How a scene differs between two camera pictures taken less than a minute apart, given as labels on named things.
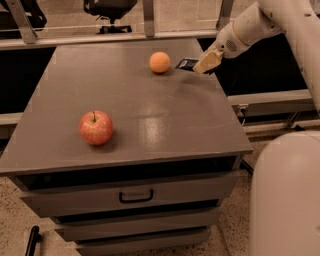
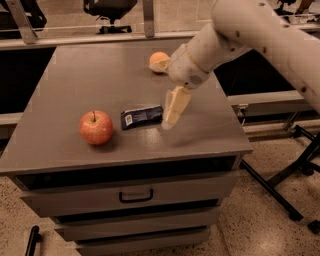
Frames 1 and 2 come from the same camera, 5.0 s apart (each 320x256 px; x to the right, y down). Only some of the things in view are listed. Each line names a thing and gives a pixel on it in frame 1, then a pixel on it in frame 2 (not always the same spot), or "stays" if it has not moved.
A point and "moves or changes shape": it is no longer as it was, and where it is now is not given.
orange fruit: x=159 y=62 stays
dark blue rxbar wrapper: x=187 y=63 moves or changes shape
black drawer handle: x=125 y=201 stays
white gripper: x=227 y=42 -> x=185 y=70
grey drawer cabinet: x=155 y=187 stays
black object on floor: x=34 y=238 stays
